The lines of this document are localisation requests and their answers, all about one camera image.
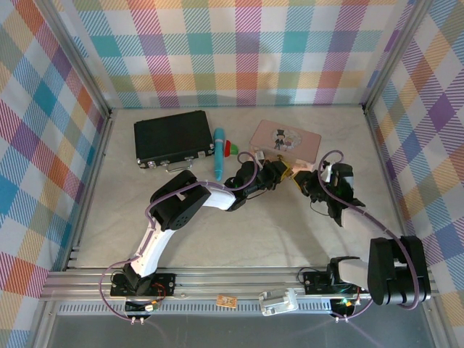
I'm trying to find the pink tin box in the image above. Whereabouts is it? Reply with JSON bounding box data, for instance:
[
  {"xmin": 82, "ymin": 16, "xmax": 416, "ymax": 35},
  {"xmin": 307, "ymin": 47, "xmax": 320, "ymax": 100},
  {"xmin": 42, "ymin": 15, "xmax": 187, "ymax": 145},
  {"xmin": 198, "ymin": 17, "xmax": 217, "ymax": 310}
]
[{"xmin": 249, "ymin": 119, "xmax": 323, "ymax": 173}]

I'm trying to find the blue pen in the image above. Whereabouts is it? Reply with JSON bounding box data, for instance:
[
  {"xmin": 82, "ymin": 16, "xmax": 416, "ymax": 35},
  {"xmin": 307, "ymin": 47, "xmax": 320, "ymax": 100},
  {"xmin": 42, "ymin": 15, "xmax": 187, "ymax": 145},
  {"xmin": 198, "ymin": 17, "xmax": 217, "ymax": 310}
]
[{"xmin": 212, "ymin": 127, "xmax": 226, "ymax": 182}]

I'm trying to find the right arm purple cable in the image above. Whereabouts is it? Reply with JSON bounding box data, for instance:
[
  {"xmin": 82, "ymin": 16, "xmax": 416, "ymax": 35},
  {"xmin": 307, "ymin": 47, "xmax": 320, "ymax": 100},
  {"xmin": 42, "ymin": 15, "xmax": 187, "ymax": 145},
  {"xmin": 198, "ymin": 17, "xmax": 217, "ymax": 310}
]
[{"xmin": 318, "ymin": 149, "xmax": 426, "ymax": 323}]

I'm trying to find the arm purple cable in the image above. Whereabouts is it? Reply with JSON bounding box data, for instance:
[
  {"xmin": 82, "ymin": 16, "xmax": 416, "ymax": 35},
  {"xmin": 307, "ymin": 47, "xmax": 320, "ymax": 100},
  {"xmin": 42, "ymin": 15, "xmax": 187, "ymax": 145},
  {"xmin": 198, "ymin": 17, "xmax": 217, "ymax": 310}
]
[
  {"xmin": 100, "ymin": 152, "xmax": 262, "ymax": 323},
  {"xmin": 318, "ymin": 149, "xmax": 426, "ymax": 323}
]

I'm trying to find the aluminium side rail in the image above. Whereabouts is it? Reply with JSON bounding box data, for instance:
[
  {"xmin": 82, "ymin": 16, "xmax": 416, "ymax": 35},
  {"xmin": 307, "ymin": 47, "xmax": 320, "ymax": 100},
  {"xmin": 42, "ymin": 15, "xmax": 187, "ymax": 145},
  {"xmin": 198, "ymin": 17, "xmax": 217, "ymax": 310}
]
[
  {"xmin": 362, "ymin": 104, "xmax": 418, "ymax": 269},
  {"xmin": 63, "ymin": 108, "xmax": 116, "ymax": 271}
]

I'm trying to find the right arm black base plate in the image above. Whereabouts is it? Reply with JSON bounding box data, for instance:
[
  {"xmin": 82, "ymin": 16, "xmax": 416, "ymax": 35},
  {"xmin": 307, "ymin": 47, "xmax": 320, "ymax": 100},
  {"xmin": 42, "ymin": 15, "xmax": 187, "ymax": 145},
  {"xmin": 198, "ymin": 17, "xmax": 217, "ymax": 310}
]
[{"xmin": 302, "ymin": 270, "xmax": 370, "ymax": 295}]

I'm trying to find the black case with metal handle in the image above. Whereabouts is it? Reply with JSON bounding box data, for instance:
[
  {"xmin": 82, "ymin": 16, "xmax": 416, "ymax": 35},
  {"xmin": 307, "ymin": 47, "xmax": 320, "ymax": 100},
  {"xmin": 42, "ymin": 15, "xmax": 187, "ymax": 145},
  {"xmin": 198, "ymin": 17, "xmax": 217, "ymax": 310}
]
[{"xmin": 133, "ymin": 109, "xmax": 215, "ymax": 174}]

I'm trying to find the aluminium cross rail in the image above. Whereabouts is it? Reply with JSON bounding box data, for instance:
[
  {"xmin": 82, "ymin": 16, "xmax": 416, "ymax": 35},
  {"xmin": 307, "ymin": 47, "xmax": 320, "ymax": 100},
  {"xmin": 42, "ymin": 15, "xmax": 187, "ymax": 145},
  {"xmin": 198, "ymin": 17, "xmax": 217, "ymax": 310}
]
[{"xmin": 39, "ymin": 267, "xmax": 439, "ymax": 302}]

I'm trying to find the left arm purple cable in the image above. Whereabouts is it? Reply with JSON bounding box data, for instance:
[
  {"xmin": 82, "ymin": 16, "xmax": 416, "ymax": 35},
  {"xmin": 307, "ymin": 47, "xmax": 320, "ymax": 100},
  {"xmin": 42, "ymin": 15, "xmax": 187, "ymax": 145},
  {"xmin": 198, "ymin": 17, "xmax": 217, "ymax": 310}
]
[{"xmin": 100, "ymin": 152, "xmax": 262, "ymax": 323}]

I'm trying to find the white plastic mount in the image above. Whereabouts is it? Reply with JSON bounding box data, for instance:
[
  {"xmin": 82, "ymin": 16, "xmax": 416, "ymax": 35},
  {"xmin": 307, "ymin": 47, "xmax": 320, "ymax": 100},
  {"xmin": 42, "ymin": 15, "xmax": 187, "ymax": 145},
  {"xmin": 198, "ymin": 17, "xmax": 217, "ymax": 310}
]
[{"xmin": 257, "ymin": 287, "xmax": 299, "ymax": 317}]

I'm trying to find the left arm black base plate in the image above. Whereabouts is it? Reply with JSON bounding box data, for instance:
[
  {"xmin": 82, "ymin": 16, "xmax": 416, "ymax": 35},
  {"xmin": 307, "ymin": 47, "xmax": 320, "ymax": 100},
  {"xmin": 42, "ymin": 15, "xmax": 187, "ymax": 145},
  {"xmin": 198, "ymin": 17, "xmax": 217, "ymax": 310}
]
[{"xmin": 109, "ymin": 272, "xmax": 177, "ymax": 297}]

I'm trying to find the grey slotted cable duct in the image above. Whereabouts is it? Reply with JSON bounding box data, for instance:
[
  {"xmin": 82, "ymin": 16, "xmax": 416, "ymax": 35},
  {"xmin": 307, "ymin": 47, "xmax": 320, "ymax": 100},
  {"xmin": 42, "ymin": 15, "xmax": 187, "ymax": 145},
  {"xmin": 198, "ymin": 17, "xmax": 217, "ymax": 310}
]
[{"xmin": 57, "ymin": 302, "xmax": 363, "ymax": 315}]

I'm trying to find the aluminium corner post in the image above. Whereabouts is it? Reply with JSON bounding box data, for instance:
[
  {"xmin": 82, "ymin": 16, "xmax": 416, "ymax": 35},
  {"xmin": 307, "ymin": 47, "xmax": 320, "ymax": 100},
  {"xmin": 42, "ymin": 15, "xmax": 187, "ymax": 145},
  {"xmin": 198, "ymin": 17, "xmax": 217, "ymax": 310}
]
[
  {"xmin": 34, "ymin": 0, "xmax": 114, "ymax": 117},
  {"xmin": 361, "ymin": 0, "xmax": 432, "ymax": 114}
]

